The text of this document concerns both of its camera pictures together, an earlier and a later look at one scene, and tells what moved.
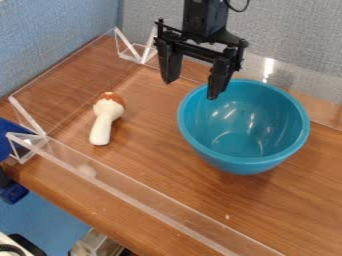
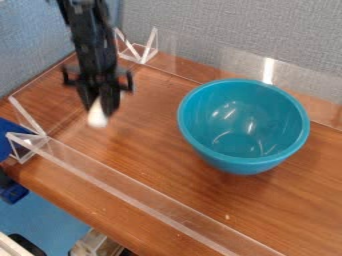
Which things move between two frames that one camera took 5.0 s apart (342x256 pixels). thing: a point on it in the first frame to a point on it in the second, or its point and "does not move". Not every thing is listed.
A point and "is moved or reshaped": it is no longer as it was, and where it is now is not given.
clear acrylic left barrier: [56, 94] does not move
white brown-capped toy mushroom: [109, 107] is moved or reshaped
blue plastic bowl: [249, 129] does not move
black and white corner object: [16, 245] does not move
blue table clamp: [12, 189] does not move
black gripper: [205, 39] to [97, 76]
